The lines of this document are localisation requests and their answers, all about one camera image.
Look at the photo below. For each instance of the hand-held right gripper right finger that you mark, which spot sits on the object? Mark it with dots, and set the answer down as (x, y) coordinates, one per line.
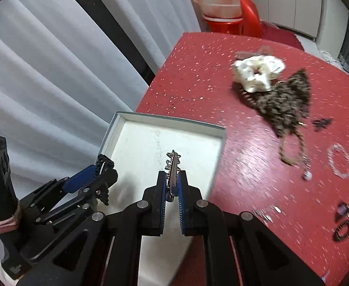
(182, 202)

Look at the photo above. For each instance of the black vertical post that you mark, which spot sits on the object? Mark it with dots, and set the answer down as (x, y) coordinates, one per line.
(109, 26)

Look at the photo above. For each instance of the silver spiked hair clip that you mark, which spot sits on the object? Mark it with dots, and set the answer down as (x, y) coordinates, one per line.
(173, 166)

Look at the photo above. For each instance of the red plastic chair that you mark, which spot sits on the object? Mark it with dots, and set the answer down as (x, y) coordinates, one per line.
(250, 18)

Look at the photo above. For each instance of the leopard print scrunchie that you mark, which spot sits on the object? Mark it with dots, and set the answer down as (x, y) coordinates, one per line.
(284, 107)

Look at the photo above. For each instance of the clear plastic piece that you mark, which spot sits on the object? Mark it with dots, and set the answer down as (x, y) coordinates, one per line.
(246, 54)

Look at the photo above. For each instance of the white dotted scrunchie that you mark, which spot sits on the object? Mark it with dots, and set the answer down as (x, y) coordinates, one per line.
(252, 74)

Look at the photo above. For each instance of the pink hair band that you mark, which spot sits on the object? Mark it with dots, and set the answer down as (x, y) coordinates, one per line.
(4, 223)

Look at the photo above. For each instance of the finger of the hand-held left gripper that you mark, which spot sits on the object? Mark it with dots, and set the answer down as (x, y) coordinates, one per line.
(80, 178)
(88, 195)

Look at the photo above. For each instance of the black rhinestone hair clip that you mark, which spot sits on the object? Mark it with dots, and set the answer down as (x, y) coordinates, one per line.
(105, 163)

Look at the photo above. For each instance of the white curtain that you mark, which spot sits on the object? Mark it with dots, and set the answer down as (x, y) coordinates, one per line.
(43, 80)

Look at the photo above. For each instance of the white cabinet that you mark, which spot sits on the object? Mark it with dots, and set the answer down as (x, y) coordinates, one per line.
(296, 3)

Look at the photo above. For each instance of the silver rhinestone hair clip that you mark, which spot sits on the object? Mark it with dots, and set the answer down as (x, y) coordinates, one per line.
(307, 175)

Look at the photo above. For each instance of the small black claw clip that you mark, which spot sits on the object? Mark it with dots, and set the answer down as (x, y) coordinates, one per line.
(322, 123)

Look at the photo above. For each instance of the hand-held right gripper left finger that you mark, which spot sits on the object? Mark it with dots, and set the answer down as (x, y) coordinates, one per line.
(161, 198)

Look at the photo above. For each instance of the white cardboard box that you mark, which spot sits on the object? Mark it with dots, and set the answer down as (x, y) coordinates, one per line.
(138, 143)

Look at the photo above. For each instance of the dark purple claw clip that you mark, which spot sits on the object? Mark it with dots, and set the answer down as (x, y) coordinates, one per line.
(343, 210)

